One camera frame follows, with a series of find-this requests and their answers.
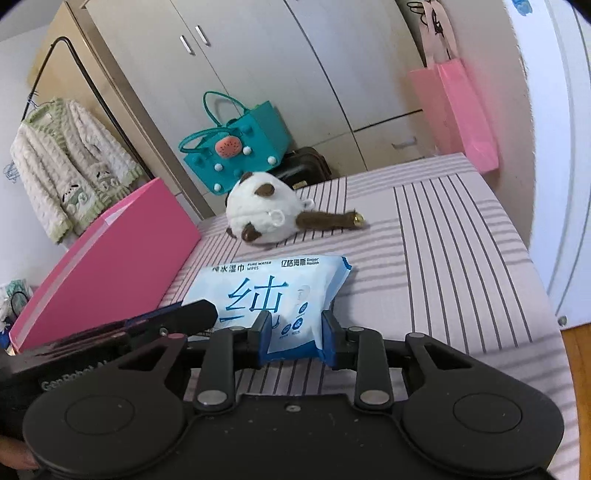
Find dark suitcase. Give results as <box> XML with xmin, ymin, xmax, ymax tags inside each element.
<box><xmin>270</xmin><ymin>147</ymin><xmax>332</xmax><ymax>190</ymax></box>

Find beige wardrobe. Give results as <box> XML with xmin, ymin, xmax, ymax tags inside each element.
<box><xmin>28</xmin><ymin>0</ymin><xmax>432</xmax><ymax>222</ymax></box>

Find pink storage box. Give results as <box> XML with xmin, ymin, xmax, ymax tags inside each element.
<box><xmin>8</xmin><ymin>176</ymin><xmax>202</xmax><ymax>354</ymax></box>

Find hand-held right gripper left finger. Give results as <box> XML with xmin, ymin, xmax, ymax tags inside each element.
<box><xmin>108</xmin><ymin>310</ymin><xmax>274</xmax><ymax>413</ymax></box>

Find blue wet wipes pack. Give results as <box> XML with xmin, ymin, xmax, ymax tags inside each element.
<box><xmin>185</xmin><ymin>255</ymin><xmax>354</xmax><ymax>361</ymax></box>

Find teal tote bag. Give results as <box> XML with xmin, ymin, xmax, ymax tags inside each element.
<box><xmin>178</xmin><ymin>91</ymin><xmax>291</xmax><ymax>195</ymax></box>

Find white and brown plush toy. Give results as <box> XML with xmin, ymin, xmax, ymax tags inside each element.
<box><xmin>225</xmin><ymin>172</ymin><xmax>365</xmax><ymax>244</ymax></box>

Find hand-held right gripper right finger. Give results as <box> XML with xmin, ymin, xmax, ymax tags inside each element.
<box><xmin>321</xmin><ymin>310</ymin><xmax>483</xmax><ymax>411</ymax></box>

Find pink paper bag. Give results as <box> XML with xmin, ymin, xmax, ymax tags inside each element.
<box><xmin>409</xmin><ymin>0</ymin><xmax>500</xmax><ymax>174</ymax></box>

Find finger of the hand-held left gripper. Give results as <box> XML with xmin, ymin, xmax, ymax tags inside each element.
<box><xmin>46</xmin><ymin>299</ymin><xmax>220</xmax><ymax>354</ymax></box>

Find cream and green knit cardigan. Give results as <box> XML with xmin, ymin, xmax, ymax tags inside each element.
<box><xmin>10</xmin><ymin>98</ymin><xmax>146</xmax><ymax>244</ymax></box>

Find person's left hand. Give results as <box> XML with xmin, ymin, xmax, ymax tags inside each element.
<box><xmin>0</xmin><ymin>436</ymin><xmax>41</xmax><ymax>470</ymax></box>

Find white door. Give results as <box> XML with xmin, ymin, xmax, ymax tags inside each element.
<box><xmin>503</xmin><ymin>0</ymin><xmax>591</xmax><ymax>329</ymax></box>

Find black clothes rack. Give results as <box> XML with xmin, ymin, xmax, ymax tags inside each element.
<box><xmin>23</xmin><ymin>37</ymin><xmax>155</xmax><ymax>178</ymax></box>

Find striped bed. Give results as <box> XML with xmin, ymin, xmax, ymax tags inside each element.
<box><xmin>159</xmin><ymin>152</ymin><xmax>571</xmax><ymax>480</ymax></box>

